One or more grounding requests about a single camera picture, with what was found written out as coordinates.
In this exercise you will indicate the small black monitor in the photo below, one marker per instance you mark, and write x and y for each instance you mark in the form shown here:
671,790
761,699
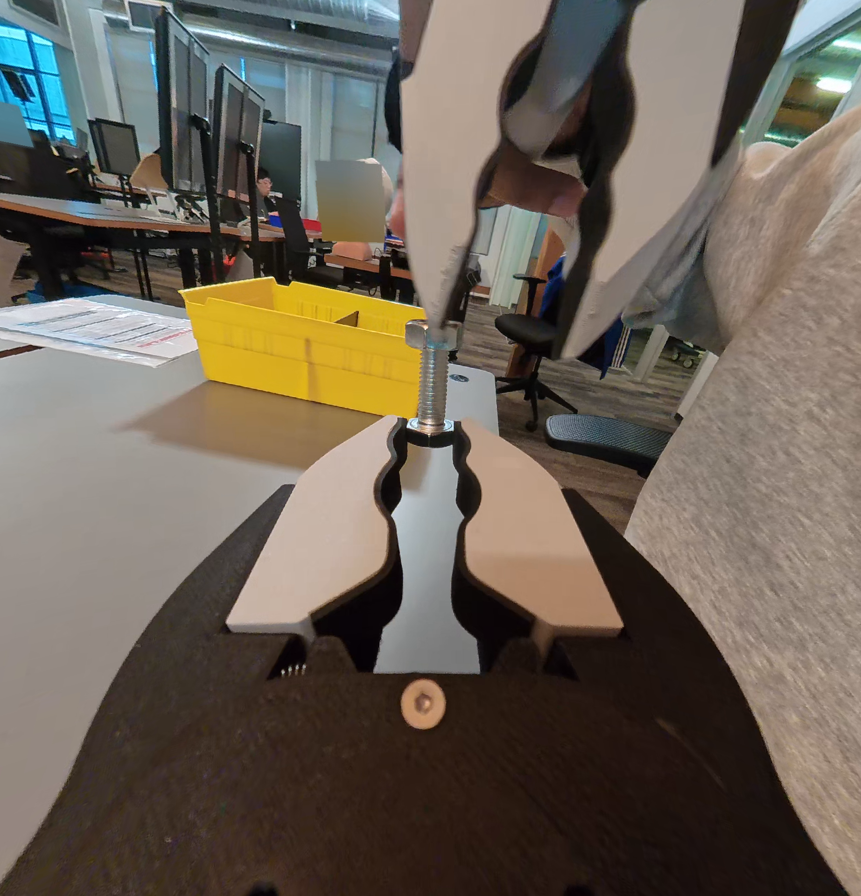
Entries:
114,147

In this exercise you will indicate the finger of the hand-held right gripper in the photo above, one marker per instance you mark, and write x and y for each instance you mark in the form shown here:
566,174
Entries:
668,140
448,140

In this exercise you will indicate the dark computer monitor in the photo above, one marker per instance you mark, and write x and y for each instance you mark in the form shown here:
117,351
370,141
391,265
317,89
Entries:
182,105
238,133

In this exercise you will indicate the brown document board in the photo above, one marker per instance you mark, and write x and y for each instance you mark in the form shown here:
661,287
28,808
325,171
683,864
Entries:
149,171

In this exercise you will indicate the grey desk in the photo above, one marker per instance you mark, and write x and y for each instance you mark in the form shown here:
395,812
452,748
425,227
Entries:
122,525

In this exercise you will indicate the person's right forearm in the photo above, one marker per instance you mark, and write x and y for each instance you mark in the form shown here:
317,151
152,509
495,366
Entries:
752,231

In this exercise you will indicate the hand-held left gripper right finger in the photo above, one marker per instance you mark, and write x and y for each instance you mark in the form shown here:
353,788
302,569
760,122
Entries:
542,553

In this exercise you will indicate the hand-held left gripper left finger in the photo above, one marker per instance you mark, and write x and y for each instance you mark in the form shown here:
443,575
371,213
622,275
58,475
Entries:
318,553

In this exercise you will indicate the mannequin head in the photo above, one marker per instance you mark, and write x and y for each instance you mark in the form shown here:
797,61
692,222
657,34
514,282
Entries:
353,250

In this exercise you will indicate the black flat monitor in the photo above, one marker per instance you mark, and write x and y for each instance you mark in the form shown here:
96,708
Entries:
282,161

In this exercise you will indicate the person's right hand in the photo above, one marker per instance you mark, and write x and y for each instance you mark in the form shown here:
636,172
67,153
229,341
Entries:
535,189

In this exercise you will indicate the person's light sweater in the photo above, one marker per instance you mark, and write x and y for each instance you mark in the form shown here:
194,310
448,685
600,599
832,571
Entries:
773,595

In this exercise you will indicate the grey flat panel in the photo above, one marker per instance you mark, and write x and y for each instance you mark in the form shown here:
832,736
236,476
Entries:
0,266

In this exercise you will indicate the silver ventilation duct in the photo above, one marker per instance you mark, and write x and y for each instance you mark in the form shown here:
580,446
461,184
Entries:
297,21

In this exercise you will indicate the yellow plastic bin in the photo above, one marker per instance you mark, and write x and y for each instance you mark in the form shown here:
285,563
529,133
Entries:
276,350

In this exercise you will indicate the steel hex nut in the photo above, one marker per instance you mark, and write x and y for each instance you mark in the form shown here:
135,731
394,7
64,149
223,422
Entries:
434,334

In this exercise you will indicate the blue jacket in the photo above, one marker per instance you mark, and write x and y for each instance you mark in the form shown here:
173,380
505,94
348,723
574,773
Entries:
612,350

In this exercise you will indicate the wooden office desk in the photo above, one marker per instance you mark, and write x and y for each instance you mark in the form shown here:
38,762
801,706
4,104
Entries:
87,213

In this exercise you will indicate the laminated paper sheet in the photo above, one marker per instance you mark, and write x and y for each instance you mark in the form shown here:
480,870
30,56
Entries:
87,325

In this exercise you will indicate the steel bolt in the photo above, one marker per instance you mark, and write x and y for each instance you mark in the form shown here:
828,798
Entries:
432,392

